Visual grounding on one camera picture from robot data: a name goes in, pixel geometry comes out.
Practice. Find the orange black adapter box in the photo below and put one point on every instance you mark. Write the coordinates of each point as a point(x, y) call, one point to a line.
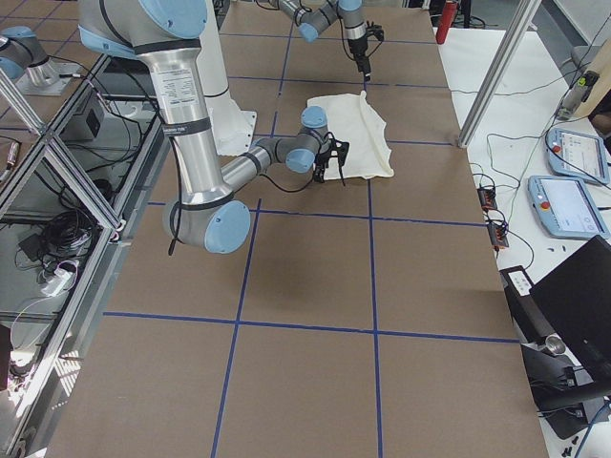
point(487, 198)
point(498, 236)

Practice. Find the white power strip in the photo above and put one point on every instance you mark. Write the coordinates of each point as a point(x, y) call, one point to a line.
point(59, 281)

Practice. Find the aluminium frame post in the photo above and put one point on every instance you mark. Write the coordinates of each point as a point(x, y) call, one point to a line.
point(511, 40)

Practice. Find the upper orange black adapter box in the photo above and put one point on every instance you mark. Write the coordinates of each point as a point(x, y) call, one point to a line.
point(487, 198)

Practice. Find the upper blue teach pendant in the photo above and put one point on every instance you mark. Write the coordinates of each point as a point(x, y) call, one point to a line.
point(575, 154)

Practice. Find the lower orange black adapter box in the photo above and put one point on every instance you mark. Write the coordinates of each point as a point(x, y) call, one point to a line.
point(498, 236)

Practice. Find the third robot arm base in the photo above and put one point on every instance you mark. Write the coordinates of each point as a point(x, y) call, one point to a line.
point(20, 49)

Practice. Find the black laptop computer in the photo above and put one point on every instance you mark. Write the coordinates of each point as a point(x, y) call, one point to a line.
point(574, 298)

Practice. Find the black monitor stand base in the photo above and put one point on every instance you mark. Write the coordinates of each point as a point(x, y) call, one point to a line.
point(566, 396)

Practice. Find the aluminium frame rack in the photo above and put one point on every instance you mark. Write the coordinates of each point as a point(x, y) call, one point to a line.
point(69, 204)

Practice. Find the lower blue teach pendant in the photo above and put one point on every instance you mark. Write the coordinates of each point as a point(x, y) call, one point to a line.
point(565, 208)

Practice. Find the blue teach pendant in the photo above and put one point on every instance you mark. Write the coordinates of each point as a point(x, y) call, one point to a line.
point(575, 154)
point(565, 208)

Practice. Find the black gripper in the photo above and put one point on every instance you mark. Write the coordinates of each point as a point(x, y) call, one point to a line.
point(323, 163)
point(357, 49)

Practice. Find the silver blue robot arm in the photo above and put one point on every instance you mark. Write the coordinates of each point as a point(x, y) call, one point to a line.
point(165, 36)
point(311, 23)

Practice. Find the red cylinder tube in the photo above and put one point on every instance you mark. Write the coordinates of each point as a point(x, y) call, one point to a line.
point(445, 22)

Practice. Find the grey control box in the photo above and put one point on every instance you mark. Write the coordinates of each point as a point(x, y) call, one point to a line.
point(86, 121)

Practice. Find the cream long-sleeve cat shirt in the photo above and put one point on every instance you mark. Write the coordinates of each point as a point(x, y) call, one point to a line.
point(350, 118)

